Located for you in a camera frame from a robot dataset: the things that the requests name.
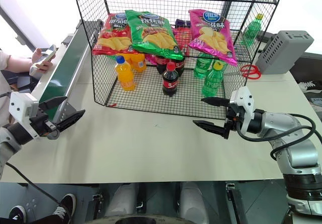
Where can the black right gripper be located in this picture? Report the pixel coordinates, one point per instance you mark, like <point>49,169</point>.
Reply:
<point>232,117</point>

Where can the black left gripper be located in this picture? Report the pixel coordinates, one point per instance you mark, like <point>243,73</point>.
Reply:
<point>41,125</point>

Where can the white smartphone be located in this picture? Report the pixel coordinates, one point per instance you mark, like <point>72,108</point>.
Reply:
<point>49,54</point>

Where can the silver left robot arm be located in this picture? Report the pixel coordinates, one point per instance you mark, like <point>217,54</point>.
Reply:
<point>7,143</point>

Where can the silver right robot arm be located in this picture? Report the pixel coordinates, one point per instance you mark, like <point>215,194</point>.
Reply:
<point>294,143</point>

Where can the person's bare hand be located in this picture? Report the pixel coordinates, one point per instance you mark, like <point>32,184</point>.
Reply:
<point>37,56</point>

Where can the green soda bottle yellow cap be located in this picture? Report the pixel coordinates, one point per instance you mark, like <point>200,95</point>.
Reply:
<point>252,30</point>
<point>202,66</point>
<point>212,81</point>

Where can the orange soda bottle blue cap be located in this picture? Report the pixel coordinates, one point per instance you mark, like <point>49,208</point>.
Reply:
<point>139,62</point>
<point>125,76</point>

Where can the pink potato chips bag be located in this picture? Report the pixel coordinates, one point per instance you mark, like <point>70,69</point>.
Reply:
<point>211,35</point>

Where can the small pink snack bag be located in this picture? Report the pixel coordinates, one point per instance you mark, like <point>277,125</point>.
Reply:
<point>150,58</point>

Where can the small red snack bag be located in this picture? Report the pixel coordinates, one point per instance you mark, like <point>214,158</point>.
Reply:
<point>181,36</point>

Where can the red potato chips bag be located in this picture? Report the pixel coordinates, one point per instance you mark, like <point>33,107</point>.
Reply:
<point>113,37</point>

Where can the grey vented plastic box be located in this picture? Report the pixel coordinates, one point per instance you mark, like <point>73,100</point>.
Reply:
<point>281,55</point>

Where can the white robot leg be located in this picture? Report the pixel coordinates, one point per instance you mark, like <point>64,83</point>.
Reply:
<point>122,200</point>
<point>192,204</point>

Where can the black white sneaker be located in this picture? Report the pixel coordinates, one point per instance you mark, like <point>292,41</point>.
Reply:
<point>17,214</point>
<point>66,206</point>

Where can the purple snack bag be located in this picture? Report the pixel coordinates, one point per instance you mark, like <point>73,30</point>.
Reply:
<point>182,22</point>

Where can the green potato chips bag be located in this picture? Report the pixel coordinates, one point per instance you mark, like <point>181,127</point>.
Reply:
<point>153,35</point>

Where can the black printed mat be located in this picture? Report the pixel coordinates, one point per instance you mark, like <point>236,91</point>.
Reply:
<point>310,88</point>

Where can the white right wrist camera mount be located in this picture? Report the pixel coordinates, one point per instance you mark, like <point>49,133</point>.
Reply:
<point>242,99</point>

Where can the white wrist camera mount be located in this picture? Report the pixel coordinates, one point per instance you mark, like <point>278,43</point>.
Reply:
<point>242,99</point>
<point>21,108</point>

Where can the green conveyor belt silver frame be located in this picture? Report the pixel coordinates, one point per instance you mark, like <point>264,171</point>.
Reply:
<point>63,75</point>

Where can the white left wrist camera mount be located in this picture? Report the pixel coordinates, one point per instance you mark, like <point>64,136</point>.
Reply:
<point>21,108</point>

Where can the black table frame bracket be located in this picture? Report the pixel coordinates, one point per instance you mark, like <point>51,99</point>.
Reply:
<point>235,201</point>

